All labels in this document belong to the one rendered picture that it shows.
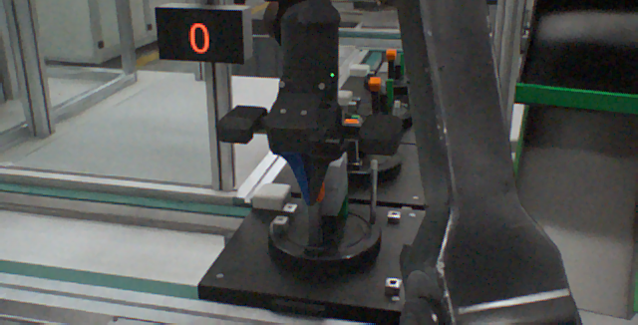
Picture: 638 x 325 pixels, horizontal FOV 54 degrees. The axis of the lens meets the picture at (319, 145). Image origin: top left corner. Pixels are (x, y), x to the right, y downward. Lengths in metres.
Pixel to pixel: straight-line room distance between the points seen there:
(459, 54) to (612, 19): 0.43
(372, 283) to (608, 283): 0.24
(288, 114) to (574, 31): 0.32
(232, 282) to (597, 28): 0.48
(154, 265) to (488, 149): 0.62
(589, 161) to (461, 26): 0.43
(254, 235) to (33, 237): 0.35
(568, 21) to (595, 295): 0.29
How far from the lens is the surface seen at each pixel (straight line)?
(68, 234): 1.00
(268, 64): 2.72
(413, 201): 0.91
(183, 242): 0.93
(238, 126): 0.65
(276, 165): 1.05
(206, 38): 0.85
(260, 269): 0.75
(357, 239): 0.76
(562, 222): 0.72
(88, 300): 0.76
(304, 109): 0.59
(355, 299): 0.70
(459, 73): 0.33
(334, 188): 0.74
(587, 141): 0.76
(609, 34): 0.73
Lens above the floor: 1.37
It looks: 21 degrees down
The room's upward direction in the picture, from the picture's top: straight up
